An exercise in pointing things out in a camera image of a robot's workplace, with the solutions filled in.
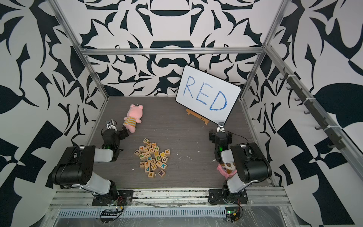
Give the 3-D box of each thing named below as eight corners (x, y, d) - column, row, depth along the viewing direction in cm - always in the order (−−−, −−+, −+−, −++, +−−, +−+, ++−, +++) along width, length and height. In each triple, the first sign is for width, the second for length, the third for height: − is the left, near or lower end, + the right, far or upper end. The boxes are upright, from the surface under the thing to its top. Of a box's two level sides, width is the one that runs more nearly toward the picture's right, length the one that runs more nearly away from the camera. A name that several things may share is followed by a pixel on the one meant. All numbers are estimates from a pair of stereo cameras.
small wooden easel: (185, 113, 110) (185, 110, 107) (187, 111, 112) (187, 107, 108) (206, 125, 103) (207, 122, 100) (208, 122, 105) (209, 119, 102)
